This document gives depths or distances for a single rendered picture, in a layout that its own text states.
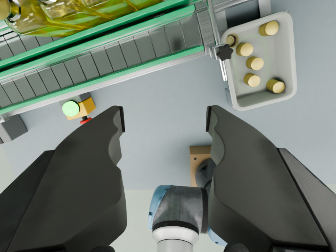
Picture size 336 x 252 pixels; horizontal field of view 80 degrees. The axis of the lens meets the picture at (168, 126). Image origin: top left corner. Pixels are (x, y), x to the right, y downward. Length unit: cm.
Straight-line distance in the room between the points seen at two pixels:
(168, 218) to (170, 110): 34
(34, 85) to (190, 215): 52
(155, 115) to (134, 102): 8
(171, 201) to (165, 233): 7
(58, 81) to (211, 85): 44
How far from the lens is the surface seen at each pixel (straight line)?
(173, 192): 55
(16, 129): 85
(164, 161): 77
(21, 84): 67
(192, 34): 52
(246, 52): 61
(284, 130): 80
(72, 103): 65
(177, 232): 52
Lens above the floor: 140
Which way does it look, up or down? 68 degrees down
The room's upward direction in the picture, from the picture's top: 173 degrees counter-clockwise
